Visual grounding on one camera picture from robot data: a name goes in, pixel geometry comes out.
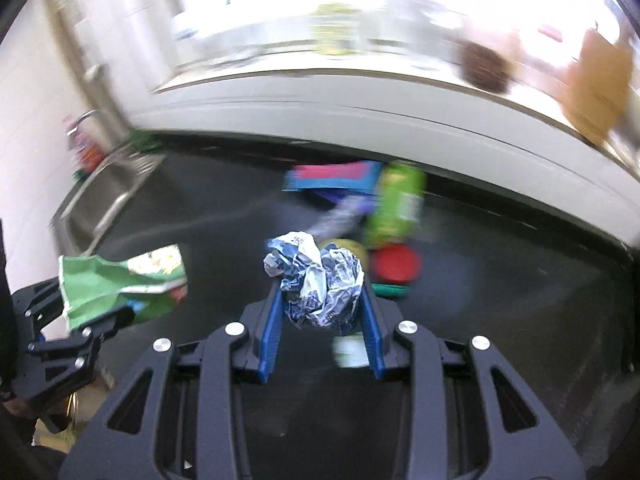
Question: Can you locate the green snack bag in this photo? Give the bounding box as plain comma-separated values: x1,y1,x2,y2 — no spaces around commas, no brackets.
58,245,188,330

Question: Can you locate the blue white paper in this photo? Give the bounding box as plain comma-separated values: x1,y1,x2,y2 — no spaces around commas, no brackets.
262,232,364,333

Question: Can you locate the red round lid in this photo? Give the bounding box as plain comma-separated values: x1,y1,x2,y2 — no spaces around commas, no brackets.
371,244,422,285

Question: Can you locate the stainless steel sink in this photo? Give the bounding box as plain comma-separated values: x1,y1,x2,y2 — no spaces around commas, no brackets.
51,146,165,256

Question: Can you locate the red dish soap bottle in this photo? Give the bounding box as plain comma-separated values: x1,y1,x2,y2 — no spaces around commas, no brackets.
67,127,106,180

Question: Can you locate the green cardboard box with barcode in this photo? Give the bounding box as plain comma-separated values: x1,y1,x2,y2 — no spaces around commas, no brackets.
363,160,427,248

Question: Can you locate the chrome faucet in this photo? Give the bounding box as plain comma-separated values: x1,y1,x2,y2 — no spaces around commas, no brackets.
66,108,107,140

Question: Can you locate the blue pink snack packet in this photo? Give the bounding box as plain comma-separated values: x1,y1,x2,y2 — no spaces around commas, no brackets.
283,160,383,195

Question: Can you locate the brown round brush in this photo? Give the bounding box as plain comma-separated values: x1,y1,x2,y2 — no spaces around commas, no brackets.
460,40,513,94

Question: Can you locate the brown paper bag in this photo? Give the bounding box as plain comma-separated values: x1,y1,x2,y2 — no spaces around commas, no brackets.
560,29,634,146

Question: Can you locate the green cap yellow bottle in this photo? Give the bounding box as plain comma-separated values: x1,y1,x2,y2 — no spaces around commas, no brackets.
311,0,360,56

